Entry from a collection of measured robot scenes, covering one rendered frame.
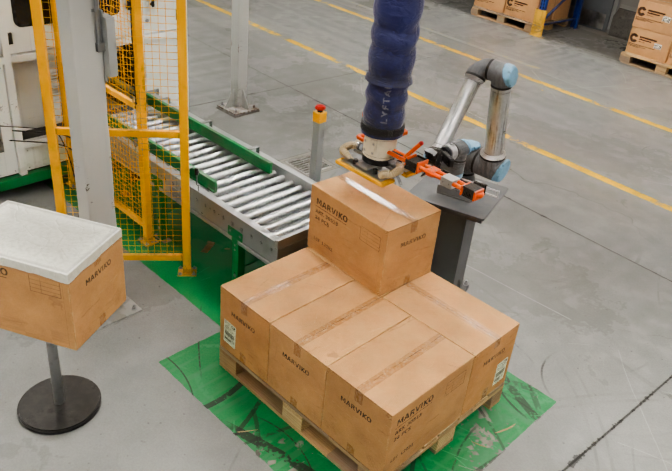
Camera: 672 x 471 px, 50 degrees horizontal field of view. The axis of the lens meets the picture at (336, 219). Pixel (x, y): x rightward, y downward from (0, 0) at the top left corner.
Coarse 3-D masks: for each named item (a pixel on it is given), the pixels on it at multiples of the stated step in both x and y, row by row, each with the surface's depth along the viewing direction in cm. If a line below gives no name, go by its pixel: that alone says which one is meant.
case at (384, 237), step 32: (320, 192) 387; (352, 192) 386; (384, 192) 389; (320, 224) 395; (352, 224) 374; (384, 224) 359; (416, 224) 368; (352, 256) 381; (384, 256) 361; (416, 256) 381; (384, 288) 374
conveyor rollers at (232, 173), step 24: (168, 120) 551; (168, 144) 515; (192, 144) 519; (216, 144) 523; (216, 168) 485; (240, 168) 488; (216, 192) 456; (240, 192) 459; (264, 192) 462; (288, 192) 465; (264, 216) 434
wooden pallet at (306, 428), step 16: (224, 352) 389; (224, 368) 395; (240, 368) 388; (256, 384) 384; (272, 400) 374; (480, 400) 370; (496, 400) 387; (288, 416) 361; (304, 416) 350; (464, 416) 362; (304, 432) 357; (320, 432) 344; (448, 432) 355; (320, 448) 349; (336, 448) 350; (432, 448) 355; (336, 464) 343; (352, 464) 342
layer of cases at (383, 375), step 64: (320, 256) 402; (256, 320) 355; (320, 320) 352; (384, 320) 357; (448, 320) 361; (512, 320) 366; (320, 384) 332; (384, 384) 317; (448, 384) 330; (384, 448) 312
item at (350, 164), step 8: (336, 160) 376; (344, 160) 375; (352, 160) 376; (352, 168) 369; (360, 168) 369; (376, 168) 365; (368, 176) 363; (376, 176) 362; (376, 184) 359; (384, 184) 358
